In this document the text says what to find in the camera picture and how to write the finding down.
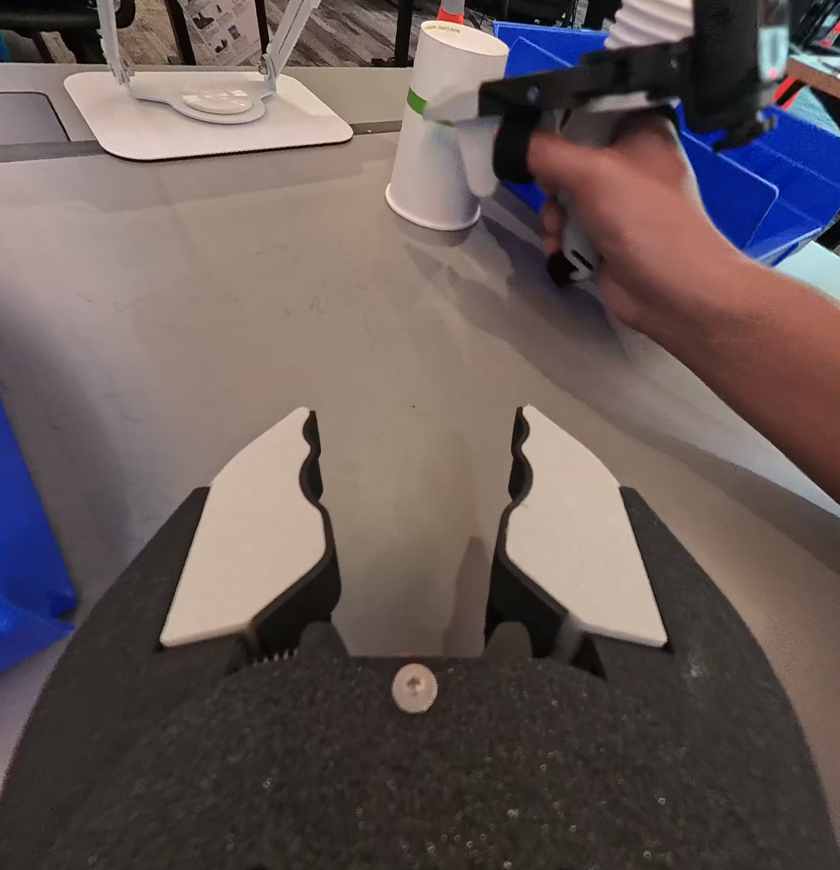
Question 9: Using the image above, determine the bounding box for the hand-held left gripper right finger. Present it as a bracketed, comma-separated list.
[487, 406, 668, 663]

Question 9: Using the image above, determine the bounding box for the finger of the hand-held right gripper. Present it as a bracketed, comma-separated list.
[423, 87, 564, 199]

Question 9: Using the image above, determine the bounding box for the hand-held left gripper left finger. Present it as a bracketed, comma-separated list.
[159, 408, 343, 663]

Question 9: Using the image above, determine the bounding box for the white paper cup green band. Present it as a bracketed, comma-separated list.
[385, 20, 511, 232]

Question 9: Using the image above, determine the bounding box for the stack of white paper cups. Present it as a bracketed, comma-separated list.
[603, 0, 696, 52]

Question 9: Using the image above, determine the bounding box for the blue plastic bin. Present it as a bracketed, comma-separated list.
[0, 360, 79, 684]
[491, 20, 840, 267]

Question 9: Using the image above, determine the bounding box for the person's right forearm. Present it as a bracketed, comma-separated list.
[654, 251, 840, 517]

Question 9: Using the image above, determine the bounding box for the black pole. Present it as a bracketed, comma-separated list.
[391, 0, 415, 68]

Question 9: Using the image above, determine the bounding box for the wooden table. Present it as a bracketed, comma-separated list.
[786, 54, 840, 106]

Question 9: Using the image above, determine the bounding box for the white sign stand base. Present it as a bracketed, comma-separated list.
[63, 0, 355, 163]

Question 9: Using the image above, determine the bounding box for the black office chair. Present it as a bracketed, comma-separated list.
[0, 0, 137, 63]

